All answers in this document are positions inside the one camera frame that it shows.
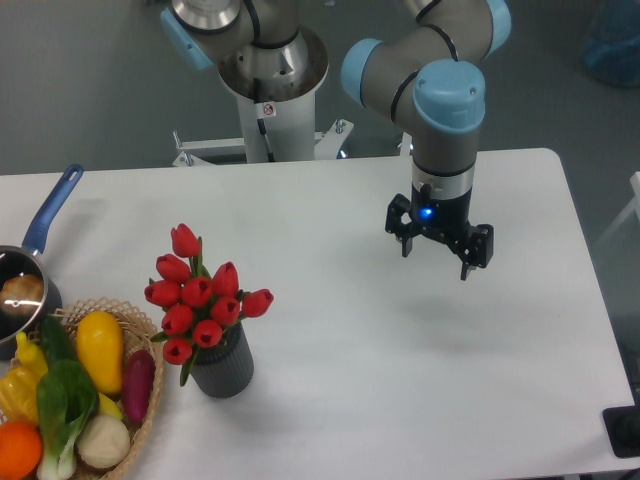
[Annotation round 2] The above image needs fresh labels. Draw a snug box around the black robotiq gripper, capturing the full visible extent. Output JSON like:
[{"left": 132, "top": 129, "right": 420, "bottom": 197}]
[{"left": 385, "top": 187, "right": 494, "bottom": 281}]

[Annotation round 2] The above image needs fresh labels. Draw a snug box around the red tulip bouquet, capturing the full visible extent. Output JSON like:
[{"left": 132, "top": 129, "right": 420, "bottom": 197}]
[{"left": 144, "top": 224, "right": 274, "bottom": 386}]

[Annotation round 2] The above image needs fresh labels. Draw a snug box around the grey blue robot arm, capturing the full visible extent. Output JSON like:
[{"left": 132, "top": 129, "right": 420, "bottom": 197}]
[{"left": 161, "top": 1, "right": 511, "bottom": 273}]

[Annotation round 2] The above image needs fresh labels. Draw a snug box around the dark grey ribbed vase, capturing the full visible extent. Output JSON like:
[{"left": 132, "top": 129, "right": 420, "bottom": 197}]
[{"left": 191, "top": 324, "right": 254, "bottom": 399}]

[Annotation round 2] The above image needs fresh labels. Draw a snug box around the blue bag on floor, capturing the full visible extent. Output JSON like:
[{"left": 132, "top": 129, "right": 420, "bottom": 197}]
[{"left": 582, "top": 1, "right": 639, "bottom": 88}]

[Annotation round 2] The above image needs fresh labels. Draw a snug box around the black device at table edge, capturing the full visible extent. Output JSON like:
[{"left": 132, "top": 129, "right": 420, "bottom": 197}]
[{"left": 602, "top": 406, "right": 639, "bottom": 458}]

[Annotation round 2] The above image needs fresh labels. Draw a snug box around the woven wicker basket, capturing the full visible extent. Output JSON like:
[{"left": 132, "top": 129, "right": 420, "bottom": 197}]
[{"left": 0, "top": 296, "right": 166, "bottom": 480}]

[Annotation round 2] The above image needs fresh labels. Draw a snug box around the purple eggplant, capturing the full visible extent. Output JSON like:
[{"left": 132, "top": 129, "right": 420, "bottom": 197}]
[{"left": 121, "top": 349, "right": 155, "bottom": 425}]

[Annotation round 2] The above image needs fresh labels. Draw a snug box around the yellow squash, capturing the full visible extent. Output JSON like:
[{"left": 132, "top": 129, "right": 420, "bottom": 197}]
[{"left": 76, "top": 311, "right": 124, "bottom": 396}]

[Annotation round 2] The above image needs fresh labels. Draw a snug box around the beige garlic bulb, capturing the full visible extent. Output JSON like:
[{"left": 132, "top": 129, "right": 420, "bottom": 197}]
[{"left": 77, "top": 415, "right": 131, "bottom": 469}]

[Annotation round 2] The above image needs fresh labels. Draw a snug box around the green bok choy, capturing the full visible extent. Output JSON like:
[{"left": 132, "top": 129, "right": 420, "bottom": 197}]
[{"left": 36, "top": 359, "right": 98, "bottom": 479}]

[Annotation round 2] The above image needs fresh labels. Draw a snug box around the small yellow pepper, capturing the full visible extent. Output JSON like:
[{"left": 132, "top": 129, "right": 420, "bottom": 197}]
[{"left": 16, "top": 331, "right": 48, "bottom": 379}]

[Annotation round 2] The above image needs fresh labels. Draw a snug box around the yellow bell pepper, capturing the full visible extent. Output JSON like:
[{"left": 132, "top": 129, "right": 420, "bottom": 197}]
[{"left": 1, "top": 366, "right": 39, "bottom": 425}]

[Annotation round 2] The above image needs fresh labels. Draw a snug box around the orange fruit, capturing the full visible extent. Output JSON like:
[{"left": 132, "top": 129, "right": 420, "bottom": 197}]
[{"left": 1, "top": 421, "right": 43, "bottom": 479}]

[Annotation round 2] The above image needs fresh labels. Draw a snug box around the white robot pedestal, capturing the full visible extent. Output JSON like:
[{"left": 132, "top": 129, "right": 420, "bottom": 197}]
[{"left": 174, "top": 26, "right": 354, "bottom": 167}]

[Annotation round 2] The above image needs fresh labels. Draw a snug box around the white frame at right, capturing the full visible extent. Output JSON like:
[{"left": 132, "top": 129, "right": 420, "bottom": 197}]
[{"left": 595, "top": 171, "right": 639, "bottom": 252}]

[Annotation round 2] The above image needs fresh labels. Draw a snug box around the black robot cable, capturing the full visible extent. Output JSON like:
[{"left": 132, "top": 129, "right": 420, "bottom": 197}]
[{"left": 252, "top": 77, "right": 276, "bottom": 163}]

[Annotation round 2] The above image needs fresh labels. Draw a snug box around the blue handled saucepan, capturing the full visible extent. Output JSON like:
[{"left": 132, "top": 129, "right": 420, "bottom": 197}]
[{"left": 1, "top": 164, "right": 84, "bottom": 361}]

